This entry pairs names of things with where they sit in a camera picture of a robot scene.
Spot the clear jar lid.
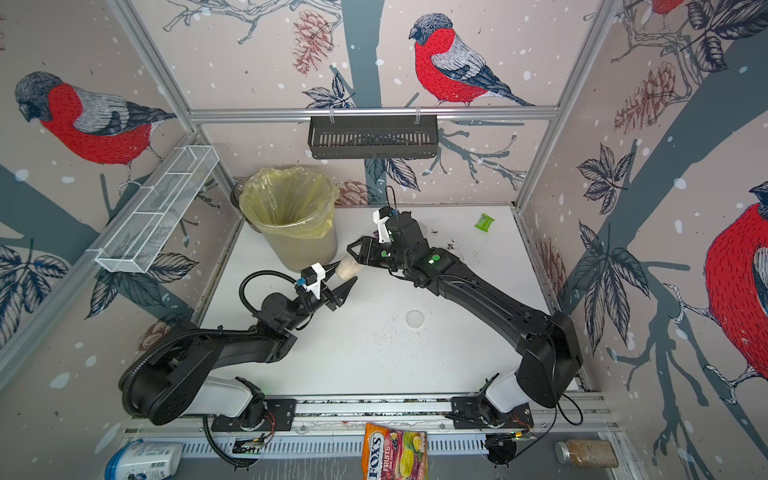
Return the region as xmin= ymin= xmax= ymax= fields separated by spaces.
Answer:
xmin=405 ymin=310 xmax=425 ymax=330

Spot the bin with yellow bag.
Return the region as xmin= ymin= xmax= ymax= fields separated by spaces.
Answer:
xmin=238 ymin=167 xmax=339 ymax=272

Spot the white wire shelf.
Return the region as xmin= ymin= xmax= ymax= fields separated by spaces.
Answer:
xmin=95 ymin=145 xmax=219 ymax=273

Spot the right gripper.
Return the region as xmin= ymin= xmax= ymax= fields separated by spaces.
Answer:
xmin=347 ymin=233 xmax=415 ymax=272

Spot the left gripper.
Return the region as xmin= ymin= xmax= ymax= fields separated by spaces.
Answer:
xmin=282 ymin=262 xmax=355 ymax=335

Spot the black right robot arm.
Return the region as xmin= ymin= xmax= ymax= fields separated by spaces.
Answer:
xmin=347 ymin=236 xmax=583 ymax=408

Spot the grain-filled jar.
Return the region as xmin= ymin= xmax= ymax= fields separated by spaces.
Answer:
xmin=554 ymin=439 xmax=619 ymax=469

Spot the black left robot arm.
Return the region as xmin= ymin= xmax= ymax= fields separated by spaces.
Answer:
xmin=118 ymin=262 xmax=359 ymax=425

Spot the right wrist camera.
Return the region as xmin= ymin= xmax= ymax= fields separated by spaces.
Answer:
xmin=373 ymin=206 xmax=418 ymax=244

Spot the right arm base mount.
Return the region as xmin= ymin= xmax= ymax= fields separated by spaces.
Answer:
xmin=445 ymin=395 xmax=533 ymax=430

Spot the white blue-lid container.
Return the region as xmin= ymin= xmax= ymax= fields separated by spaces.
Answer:
xmin=104 ymin=440 xmax=183 ymax=480

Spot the black hanging basket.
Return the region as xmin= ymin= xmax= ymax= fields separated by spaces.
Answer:
xmin=308 ymin=115 xmax=439 ymax=160

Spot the Fox's candy bag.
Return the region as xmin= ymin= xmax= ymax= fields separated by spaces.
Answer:
xmin=361 ymin=423 xmax=428 ymax=480

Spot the green snack packet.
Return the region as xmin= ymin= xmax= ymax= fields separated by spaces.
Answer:
xmin=475 ymin=213 xmax=495 ymax=233

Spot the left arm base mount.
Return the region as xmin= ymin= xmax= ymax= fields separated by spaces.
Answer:
xmin=210 ymin=397 xmax=297 ymax=433

